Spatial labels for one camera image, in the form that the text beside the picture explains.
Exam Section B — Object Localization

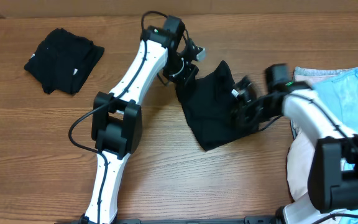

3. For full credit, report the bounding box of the black t-shirt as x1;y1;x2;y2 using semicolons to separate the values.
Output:
175;61;258;151

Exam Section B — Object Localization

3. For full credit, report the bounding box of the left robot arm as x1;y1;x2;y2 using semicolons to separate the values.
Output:
75;16;205;223

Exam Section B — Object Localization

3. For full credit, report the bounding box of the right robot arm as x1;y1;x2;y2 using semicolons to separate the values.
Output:
231;63;358;223

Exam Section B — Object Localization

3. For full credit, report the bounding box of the white pink garment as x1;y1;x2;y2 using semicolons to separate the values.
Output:
287;67;358;200

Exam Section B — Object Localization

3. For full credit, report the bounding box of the light blue garment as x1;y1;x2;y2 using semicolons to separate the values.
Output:
309;67;358;218

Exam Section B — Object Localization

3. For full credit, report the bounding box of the folded black garment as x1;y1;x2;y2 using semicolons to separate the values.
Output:
24;28;104;95

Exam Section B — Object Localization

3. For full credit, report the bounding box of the cardboard back wall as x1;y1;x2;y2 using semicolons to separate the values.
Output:
0;0;358;18

